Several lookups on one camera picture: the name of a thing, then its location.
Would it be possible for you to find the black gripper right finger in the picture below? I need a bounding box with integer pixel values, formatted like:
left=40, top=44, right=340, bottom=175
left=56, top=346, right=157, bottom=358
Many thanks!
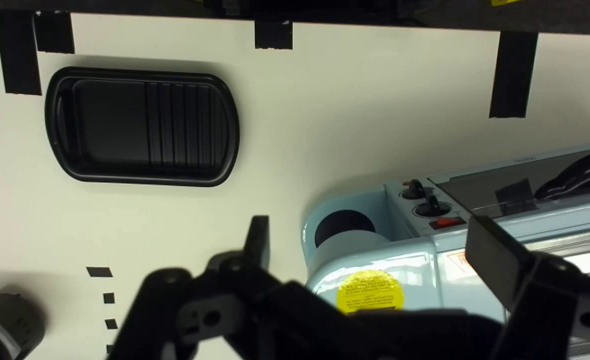
left=465, top=217, right=539, bottom=313

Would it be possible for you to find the yellow round sticker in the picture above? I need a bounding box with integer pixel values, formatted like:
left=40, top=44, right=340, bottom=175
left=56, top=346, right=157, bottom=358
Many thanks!
left=335, top=271, right=404, bottom=315

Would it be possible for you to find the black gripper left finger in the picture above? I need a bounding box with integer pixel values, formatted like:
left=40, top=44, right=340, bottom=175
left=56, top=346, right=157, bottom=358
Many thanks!
left=242, top=217, right=270, bottom=268

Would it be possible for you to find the black cylindrical object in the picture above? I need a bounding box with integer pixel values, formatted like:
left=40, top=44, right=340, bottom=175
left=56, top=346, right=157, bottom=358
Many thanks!
left=0, top=287, right=47, bottom=360

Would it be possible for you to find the light blue toaster oven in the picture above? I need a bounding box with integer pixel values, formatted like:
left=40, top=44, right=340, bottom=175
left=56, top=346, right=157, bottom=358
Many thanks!
left=301, top=144, right=590, bottom=320

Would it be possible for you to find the black toaster power cable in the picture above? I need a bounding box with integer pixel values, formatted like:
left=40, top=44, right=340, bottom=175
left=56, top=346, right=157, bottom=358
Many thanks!
left=533, top=149, right=590, bottom=204

